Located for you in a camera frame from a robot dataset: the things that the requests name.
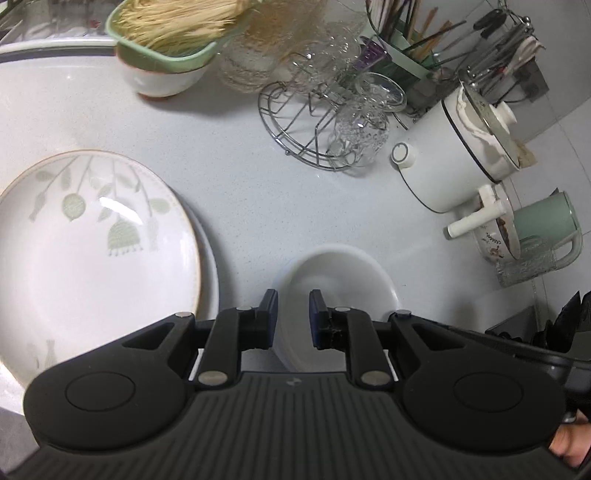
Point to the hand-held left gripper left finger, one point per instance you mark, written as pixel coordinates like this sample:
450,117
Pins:
270,318

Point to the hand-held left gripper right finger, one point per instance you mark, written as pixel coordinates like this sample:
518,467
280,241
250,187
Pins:
316,318

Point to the white plastic bowl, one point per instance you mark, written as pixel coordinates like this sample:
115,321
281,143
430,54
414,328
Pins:
337,277

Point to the white rimmed leaf print plate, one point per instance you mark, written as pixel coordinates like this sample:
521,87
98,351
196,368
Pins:
210,277

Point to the brown rimmed leaf print plate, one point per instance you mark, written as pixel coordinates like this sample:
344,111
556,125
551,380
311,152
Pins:
92,277

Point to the person's right hand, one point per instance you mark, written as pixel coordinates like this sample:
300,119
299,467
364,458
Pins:
572,443

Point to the textured glass mug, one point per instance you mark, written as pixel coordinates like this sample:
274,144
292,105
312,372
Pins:
521,273

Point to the pale green mug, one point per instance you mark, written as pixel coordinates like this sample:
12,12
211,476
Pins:
540,217

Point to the textured glass cup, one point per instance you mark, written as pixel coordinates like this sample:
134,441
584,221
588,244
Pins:
323,69
360,136
381,92

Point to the white electric cooking pot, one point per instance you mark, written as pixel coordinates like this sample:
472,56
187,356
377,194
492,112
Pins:
443,161

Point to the clear jar with red lid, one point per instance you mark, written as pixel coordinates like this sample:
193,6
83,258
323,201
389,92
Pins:
249,64

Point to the white ceramic bowl brown foot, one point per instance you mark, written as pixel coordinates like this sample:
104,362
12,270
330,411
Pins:
161,81

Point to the green plastic strainer basket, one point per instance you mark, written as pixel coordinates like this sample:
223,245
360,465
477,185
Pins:
184,63

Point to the green and white chopstick holder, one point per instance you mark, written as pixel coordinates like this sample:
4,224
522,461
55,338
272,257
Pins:
418,69

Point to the glass pot lid white knob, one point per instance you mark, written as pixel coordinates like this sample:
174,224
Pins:
501,117

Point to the tall textured glass tumbler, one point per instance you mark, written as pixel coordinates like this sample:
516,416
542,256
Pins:
334,27

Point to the enoki mushrooms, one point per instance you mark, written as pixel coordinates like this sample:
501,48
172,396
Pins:
175,23

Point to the bundle of chopsticks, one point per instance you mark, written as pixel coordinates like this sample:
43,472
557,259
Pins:
411,18

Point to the hanging metal utensils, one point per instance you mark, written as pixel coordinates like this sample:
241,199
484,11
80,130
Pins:
498,60

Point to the white drain tray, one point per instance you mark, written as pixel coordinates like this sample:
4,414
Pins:
46,46

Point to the grey wall socket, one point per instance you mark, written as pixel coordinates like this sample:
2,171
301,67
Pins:
533,85

